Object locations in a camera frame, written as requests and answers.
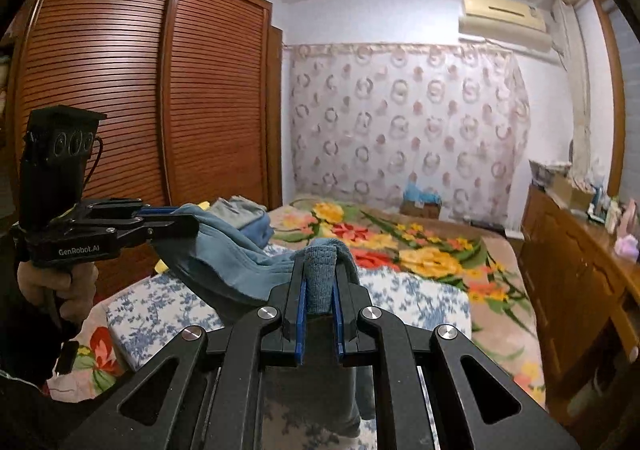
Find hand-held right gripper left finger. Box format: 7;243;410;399
60;259;307;450

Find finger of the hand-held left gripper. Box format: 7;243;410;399
75;199;176;224
65;217;201;251

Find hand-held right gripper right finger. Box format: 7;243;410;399
331;261;583;450

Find teal short pants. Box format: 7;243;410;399
150;202;376;438

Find person's left forearm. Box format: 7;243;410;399
0;280;116;450

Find folded grey pants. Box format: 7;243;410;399
207;197;268;231

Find person's left hand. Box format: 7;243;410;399
17;259;99;331

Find blue floral white bedsheet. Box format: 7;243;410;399
105;242;473;450

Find folded blue jeans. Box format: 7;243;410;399
244;217;274;251

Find brown slatted wooden wardrobe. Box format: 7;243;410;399
0;0;286;301

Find colourful flower blanket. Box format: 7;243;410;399
45;197;548;406

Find small cardboard box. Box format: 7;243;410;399
402;200;443;219

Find long wooden sideboard cabinet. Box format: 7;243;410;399
520;185;640;426

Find stack of newspapers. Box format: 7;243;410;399
529;160;571;188

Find open cardboard box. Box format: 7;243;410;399
547;175;596;211

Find row of toiletry bottles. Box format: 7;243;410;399
590;182;623;233

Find pink bottle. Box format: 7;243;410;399
620;200;640;235

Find tied beige curtain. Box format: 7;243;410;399
550;0;593;181

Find grey window blind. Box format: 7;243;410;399
612;14;640;195

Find ring patterned sheer curtain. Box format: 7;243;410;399
287;42;531;225

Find beige wall air conditioner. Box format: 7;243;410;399
457;0;551;50

